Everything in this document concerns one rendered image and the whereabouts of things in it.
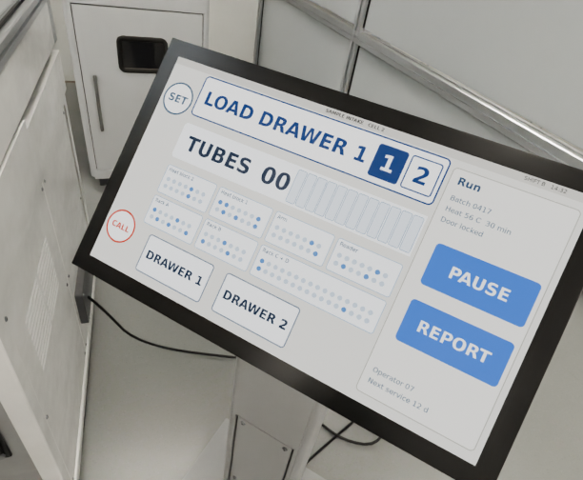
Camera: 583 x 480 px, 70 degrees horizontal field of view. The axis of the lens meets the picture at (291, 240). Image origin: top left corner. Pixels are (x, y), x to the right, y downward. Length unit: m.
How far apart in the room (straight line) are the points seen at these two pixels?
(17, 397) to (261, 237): 0.60
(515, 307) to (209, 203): 0.33
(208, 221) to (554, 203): 0.35
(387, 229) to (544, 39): 0.76
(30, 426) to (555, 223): 0.93
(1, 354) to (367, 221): 0.62
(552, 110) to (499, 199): 0.65
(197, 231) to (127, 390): 1.16
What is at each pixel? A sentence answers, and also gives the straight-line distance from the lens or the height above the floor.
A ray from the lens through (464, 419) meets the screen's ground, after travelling 0.45.
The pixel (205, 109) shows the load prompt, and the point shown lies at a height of 1.15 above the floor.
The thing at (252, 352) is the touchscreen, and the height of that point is 0.97.
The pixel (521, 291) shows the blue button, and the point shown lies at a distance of 0.44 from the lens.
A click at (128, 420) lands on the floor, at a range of 1.55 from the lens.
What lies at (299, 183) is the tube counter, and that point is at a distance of 0.46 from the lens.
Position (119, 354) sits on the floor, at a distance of 1.69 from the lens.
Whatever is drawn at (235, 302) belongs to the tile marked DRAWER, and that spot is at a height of 1.00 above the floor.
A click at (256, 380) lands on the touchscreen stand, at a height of 0.75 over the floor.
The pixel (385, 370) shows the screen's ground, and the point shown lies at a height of 1.01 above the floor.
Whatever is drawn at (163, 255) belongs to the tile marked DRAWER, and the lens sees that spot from 0.51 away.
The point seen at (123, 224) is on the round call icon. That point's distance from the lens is 0.55.
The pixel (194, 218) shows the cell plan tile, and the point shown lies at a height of 1.05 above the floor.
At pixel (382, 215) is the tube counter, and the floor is 1.12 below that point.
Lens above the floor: 1.35
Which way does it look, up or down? 38 degrees down
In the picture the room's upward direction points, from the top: 11 degrees clockwise
